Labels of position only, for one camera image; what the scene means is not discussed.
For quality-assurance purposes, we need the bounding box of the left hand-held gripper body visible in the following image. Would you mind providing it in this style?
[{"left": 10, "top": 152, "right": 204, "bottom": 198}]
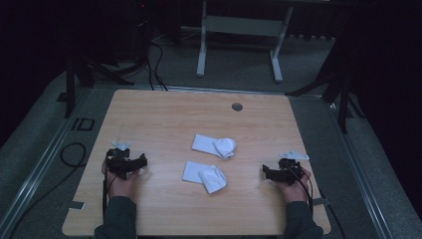
[{"left": 105, "top": 140, "right": 137, "bottom": 181}]

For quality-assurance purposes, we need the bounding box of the white metal desk frame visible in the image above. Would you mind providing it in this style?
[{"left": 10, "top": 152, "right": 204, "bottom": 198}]
[{"left": 195, "top": 0, "right": 296, "bottom": 84}]

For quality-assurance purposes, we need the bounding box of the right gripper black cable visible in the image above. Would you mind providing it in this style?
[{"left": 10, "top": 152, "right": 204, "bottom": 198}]
[{"left": 287, "top": 164, "right": 316, "bottom": 218}]

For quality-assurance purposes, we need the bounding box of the black floor cables bundle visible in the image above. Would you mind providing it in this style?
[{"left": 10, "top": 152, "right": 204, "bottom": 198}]
[{"left": 142, "top": 36, "right": 169, "bottom": 92}]

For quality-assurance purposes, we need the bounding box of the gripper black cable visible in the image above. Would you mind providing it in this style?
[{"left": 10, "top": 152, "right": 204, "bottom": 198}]
[
  {"left": 102, "top": 158, "right": 119, "bottom": 218},
  {"left": 287, "top": 164, "right": 316, "bottom": 218}
]

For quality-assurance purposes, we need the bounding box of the black floor cable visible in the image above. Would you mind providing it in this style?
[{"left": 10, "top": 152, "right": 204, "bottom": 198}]
[{"left": 8, "top": 141, "right": 88, "bottom": 239}]

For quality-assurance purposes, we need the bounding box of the person's right hand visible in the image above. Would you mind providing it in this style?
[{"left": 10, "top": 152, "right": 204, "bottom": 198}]
[{"left": 276, "top": 166, "right": 314, "bottom": 204}]

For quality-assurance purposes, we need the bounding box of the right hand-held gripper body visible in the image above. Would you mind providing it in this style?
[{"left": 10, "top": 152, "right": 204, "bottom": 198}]
[{"left": 274, "top": 149, "right": 311, "bottom": 186}]

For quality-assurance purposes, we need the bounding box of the black floor tape mark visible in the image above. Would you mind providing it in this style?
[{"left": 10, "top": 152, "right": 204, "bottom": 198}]
[{"left": 70, "top": 117, "right": 97, "bottom": 131}]

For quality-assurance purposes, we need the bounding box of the white sock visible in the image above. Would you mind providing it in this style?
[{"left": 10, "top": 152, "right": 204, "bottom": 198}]
[
  {"left": 181, "top": 160, "right": 229, "bottom": 195},
  {"left": 191, "top": 132, "right": 238, "bottom": 160}
]

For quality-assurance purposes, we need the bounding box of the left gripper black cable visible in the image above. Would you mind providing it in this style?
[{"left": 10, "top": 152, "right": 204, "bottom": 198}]
[{"left": 102, "top": 158, "right": 119, "bottom": 218}]

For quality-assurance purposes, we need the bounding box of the metal floor rail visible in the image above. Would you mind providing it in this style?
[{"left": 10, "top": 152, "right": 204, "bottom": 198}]
[
  {"left": 0, "top": 87, "right": 96, "bottom": 239},
  {"left": 322, "top": 96, "right": 396, "bottom": 239}
]

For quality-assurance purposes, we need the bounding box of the person's left hand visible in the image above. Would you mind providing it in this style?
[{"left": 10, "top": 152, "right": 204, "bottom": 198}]
[{"left": 101, "top": 161, "right": 142, "bottom": 201}]

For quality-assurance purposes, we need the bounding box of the black metal stand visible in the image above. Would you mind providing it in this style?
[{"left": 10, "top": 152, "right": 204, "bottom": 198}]
[
  {"left": 56, "top": 49, "right": 135, "bottom": 120},
  {"left": 286, "top": 39, "right": 366, "bottom": 134}
]

